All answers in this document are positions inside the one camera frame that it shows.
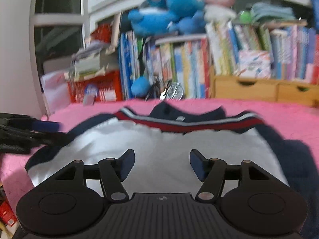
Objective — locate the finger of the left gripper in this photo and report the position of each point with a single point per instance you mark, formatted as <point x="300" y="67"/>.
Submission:
<point x="45" y="126"/>

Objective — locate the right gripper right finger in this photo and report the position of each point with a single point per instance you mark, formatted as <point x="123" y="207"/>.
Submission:
<point x="211" y="173"/>

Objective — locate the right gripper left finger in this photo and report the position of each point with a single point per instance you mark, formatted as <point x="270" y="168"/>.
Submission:
<point x="113" y="172"/>

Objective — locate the navy white red jacket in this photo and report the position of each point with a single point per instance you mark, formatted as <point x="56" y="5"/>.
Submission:
<point x="162" y="142"/>

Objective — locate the stack of papers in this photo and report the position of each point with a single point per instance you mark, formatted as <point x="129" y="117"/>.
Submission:
<point x="98" y="58"/>

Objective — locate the red plastic crate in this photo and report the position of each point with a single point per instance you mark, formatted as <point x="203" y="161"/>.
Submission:
<point x="105" y="87"/>

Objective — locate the small blue plush ball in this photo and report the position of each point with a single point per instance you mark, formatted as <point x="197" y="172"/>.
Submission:
<point x="140" y="87"/>

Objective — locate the miniature metal bicycle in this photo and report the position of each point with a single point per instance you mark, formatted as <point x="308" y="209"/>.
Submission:
<point x="172" y="91"/>

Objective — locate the pink patterned bed sheet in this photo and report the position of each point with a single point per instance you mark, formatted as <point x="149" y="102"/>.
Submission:
<point x="290" y="121"/>

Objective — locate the white label printer box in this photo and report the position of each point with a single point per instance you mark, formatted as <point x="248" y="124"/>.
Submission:
<point x="254" y="64"/>

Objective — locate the wooden drawer shelf organizer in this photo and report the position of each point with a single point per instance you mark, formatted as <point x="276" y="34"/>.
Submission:
<point x="271" y="90"/>

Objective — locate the green round toy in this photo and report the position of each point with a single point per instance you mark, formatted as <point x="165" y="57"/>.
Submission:
<point x="245" y="17"/>

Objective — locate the blue plush toy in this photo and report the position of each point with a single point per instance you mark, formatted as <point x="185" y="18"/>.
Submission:
<point x="160" y="17"/>

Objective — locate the folded teal towel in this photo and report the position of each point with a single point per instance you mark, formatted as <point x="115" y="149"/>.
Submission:
<point x="263" y="12"/>

